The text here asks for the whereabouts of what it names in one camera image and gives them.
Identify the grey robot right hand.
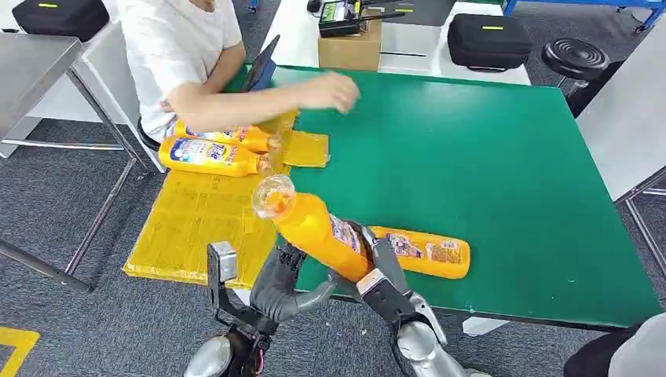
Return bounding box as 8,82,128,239
328,220,412,303

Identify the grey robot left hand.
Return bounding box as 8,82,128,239
249,241,337,324

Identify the orange drink bottle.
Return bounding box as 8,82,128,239
158,136,274,178
369,225,471,280
251,174,375,283
173,119,280,153

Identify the yellow sheet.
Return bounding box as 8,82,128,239
122,112,331,290

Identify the green table mat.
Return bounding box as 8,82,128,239
223,64,663,329

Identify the person's left hand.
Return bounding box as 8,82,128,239
294,71,361,115

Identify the black chair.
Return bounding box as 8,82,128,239
136,118,163,153

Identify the brown cardboard box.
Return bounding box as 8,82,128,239
317,20,382,72

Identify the tablet in blue case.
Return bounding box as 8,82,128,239
241,35,281,93

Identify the black case with yellow tag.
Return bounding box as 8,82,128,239
446,13,534,72
11,0,111,42

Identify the white table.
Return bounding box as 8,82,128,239
262,0,532,86

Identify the black remote controller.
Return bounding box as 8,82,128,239
318,0,407,38

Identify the person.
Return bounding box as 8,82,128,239
116,0,361,144

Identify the pale grey rounded object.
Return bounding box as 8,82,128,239
564,312,666,377

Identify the grey table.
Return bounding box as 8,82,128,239
576,15,666,282

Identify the black round stool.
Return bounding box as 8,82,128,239
540,38,611,100

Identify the steel table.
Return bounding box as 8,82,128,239
0,33,167,294

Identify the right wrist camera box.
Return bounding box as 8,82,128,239
356,269,417,324

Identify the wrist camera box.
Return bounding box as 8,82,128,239
356,269,417,324
206,241,239,313

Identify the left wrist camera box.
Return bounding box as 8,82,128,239
206,241,239,313

